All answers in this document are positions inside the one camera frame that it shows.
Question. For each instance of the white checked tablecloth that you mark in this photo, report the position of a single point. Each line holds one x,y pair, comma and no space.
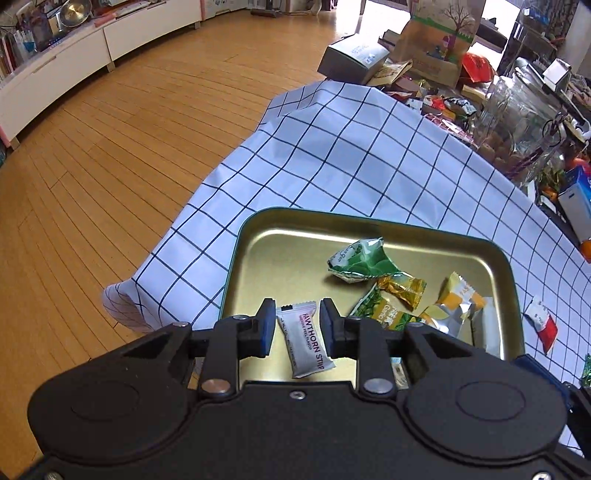
323,152

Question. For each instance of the small green candy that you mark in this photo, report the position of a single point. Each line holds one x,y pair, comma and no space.
587,371

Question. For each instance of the brown tree-print paper bag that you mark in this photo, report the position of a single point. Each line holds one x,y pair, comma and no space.
441,37

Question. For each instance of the red and white snack packet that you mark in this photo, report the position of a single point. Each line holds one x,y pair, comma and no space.
545,325

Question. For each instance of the blue white carton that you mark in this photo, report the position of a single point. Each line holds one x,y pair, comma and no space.
577,198

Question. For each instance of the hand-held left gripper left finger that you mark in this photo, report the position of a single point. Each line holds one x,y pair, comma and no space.
266,330

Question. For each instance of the pile of assorted wrappers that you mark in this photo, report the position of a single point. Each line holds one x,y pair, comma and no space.
438,104

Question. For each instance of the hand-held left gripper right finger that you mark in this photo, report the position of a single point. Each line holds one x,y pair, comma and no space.
328,330

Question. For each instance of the small gold snack packet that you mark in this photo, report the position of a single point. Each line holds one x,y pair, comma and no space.
401,290

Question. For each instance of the white pink-lettered snack packet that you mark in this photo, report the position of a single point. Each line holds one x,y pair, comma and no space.
304,337

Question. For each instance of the large clear glass jar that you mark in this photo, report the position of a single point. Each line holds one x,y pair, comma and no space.
521,124

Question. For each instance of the yellow and silver snack packet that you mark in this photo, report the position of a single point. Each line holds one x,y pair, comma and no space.
455,302

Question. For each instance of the green and yellow snack packet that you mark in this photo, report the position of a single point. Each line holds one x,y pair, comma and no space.
383,311

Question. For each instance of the grey cardboard box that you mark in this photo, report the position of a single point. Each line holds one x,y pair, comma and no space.
353,57

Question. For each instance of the silver white snack packet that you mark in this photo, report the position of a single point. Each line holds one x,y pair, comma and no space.
487,332

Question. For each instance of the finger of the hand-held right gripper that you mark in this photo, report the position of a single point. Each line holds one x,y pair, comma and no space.
535,367

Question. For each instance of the green and white snack packet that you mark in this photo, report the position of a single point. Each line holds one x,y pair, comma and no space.
362,261

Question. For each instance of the long white cabinet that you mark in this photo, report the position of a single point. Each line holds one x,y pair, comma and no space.
69,50

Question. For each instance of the gold and teal tin box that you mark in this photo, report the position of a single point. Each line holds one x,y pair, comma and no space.
286,258

